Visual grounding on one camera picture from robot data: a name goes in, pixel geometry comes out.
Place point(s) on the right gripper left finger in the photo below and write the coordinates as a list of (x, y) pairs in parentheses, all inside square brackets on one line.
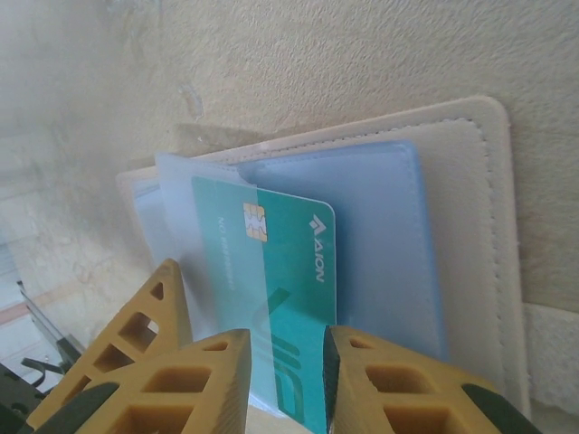
[(181, 393)]

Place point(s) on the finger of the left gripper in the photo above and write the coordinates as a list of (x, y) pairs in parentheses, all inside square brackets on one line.
[(174, 316)]

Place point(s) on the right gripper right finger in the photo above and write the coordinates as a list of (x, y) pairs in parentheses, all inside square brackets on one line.
[(407, 398)]

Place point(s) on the teal VIP card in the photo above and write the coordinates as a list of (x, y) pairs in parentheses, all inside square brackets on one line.
[(294, 253)]

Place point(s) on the beige card holder wallet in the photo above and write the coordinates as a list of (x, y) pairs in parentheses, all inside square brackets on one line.
[(461, 149)]

